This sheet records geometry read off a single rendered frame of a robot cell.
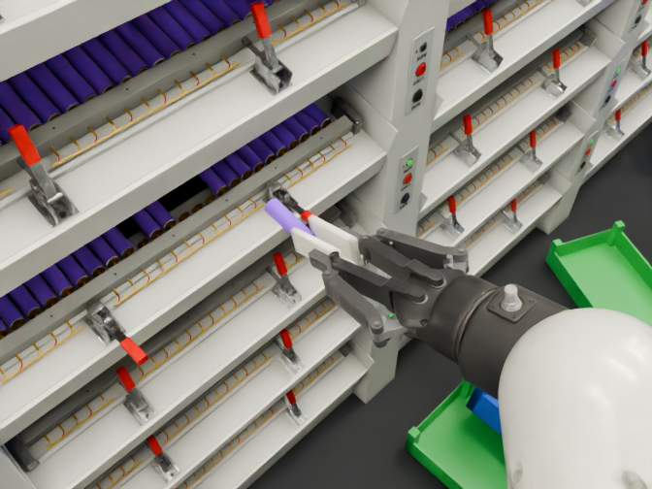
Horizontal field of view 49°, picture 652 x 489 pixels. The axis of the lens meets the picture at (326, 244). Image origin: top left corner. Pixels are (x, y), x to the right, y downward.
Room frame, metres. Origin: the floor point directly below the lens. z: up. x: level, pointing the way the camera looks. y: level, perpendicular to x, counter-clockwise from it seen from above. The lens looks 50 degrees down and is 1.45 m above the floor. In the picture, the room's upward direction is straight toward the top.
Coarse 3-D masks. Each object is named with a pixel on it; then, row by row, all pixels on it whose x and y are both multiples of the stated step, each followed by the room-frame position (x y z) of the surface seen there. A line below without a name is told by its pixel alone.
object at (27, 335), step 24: (336, 120) 0.76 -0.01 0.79; (312, 144) 0.72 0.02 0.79; (264, 168) 0.67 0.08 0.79; (288, 168) 0.68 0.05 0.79; (312, 168) 0.69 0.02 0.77; (240, 192) 0.63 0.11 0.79; (192, 216) 0.58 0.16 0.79; (216, 216) 0.59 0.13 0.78; (168, 240) 0.55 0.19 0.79; (120, 264) 0.51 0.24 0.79; (144, 264) 0.52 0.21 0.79; (96, 288) 0.48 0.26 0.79; (48, 312) 0.44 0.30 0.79; (72, 312) 0.45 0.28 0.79; (24, 336) 0.42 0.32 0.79; (0, 360) 0.39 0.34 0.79
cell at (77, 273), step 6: (66, 258) 0.51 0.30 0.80; (72, 258) 0.52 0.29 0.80; (60, 264) 0.51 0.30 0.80; (66, 264) 0.51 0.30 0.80; (72, 264) 0.51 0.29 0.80; (78, 264) 0.51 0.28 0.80; (66, 270) 0.50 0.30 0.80; (72, 270) 0.50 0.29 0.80; (78, 270) 0.50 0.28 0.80; (72, 276) 0.49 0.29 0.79; (78, 276) 0.49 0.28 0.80; (84, 276) 0.50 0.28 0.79
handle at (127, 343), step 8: (104, 320) 0.44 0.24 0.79; (112, 328) 0.43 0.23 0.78; (120, 336) 0.42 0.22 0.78; (120, 344) 0.41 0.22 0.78; (128, 344) 0.41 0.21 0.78; (136, 344) 0.41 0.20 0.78; (128, 352) 0.40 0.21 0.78; (136, 352) 0.40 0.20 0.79; (144, 352) 0.40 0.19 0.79; (136, 360) 0.39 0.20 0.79; (144, 360) 0.39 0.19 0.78
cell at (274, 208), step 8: (272, 200) 0.53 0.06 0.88; (272, 208) 0.53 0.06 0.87; (280, 208) 0.52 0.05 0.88; (272, 216) 0.52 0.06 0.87; (280, 216) 0.51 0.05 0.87; (288, 216) 0.51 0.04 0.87; (280, 224) 0.51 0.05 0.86; (288, 224) 0.51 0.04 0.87; (296, 224) 0.50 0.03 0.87; (304, 224) 0.51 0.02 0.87; (288, 232) 0.50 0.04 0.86; (312, 232) 0.50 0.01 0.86
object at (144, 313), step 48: (336, 96) 0.81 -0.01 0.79; (384, 144) 0.75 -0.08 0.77; (336, 192) 0.67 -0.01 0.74; (240, 240) 0.58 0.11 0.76; (144, 288) 0.50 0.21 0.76; (192, 288) 0.51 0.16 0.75; (96, 336) 0.44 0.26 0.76; (144, 336) 0.46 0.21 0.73; (0, 384) 0.37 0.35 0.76; (48, 384) 0.38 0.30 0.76; (0, 432) 0.33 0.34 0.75
